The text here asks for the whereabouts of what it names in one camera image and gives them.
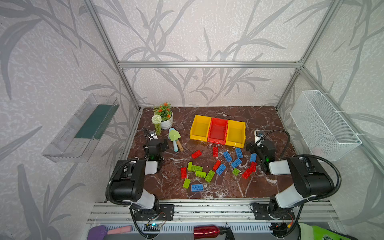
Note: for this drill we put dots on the green brick toothed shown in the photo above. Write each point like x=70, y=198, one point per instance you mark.
x=200, y=174

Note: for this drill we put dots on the white wire basket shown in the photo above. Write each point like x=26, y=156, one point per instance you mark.
x=325, y=131

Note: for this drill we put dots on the clear plastic wall shelf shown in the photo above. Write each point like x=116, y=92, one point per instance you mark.
x=78, y=139

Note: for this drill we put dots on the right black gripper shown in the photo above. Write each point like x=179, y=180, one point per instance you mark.
x=259, y=146

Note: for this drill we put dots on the potted plant white pot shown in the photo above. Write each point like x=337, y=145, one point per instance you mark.
x=162, y=118

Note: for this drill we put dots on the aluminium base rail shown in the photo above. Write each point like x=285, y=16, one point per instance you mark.
x=212, y=211

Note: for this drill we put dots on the green brick lower left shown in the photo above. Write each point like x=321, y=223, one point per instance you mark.
x=186, y=183

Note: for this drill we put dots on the green white object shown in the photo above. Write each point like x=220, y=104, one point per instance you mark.
x=308, y=232

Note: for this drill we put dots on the green brick diagonal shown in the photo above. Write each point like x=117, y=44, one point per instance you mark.
x=209, y=176

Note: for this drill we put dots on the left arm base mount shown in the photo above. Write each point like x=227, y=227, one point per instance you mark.
x=162, y=212

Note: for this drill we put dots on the yellow bin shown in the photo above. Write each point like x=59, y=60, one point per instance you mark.
x=236, y=134
x=200, y=128

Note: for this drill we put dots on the left yellow bin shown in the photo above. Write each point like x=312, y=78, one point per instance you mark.
x=200, y=128

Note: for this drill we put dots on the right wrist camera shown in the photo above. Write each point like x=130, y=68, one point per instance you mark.
x=258, y=135

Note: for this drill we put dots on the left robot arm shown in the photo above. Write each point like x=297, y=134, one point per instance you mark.
x=126, y=184

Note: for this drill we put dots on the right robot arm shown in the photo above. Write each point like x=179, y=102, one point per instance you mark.
x=314, y=178

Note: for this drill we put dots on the purple tool pink handle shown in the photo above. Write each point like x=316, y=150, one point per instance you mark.
x=100, y=232

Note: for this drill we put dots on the green brick upright small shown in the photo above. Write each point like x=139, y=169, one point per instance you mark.
x=190, y=164

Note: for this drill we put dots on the red bin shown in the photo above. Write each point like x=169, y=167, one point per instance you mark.
x=218, y=131

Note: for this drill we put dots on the green brick wide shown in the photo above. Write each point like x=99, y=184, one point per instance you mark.
x=197, y=168

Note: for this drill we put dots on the red metal bottle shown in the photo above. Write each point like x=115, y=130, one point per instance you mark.
x=207, y=232

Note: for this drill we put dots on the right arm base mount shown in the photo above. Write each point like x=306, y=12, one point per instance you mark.
x=271, y=211

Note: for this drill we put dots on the blue brick front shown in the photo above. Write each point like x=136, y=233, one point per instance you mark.
x=197, y=187

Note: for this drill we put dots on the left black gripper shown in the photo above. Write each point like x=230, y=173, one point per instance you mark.
x=151, y=141

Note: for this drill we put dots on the electronics board with led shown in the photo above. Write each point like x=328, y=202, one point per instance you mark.
x=153, y=227

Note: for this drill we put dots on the light blue garden trowel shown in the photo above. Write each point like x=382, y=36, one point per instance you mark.
x=172, y=137

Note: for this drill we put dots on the right yellow bin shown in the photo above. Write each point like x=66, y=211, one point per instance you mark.
x=236, y=134

